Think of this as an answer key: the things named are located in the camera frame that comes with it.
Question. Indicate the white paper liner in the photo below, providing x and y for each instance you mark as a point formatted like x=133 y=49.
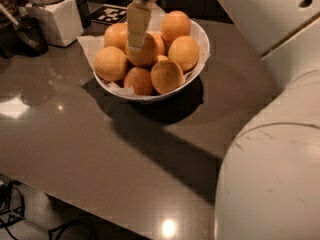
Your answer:
x=91 y=45

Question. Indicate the small hidden middle orange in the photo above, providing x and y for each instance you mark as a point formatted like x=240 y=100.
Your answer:
x=162 y=48

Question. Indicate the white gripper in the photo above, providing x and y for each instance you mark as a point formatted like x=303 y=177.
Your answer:
x=138 y=17

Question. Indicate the black pot with handle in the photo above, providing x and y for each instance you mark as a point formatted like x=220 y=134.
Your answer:
x=29 y=33

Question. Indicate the black cup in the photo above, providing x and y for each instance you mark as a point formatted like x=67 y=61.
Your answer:
x=84 y=13

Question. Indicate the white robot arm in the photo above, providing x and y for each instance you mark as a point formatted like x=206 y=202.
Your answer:
x=269 y=183

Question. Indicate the white bowl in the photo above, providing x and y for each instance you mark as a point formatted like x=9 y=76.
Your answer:
x=200 y=36

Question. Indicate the black and white marker tag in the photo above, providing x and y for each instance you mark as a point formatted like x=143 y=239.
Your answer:
x=109 y=14

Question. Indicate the white appliance base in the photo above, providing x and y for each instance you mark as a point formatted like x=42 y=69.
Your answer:
x=60 y=23

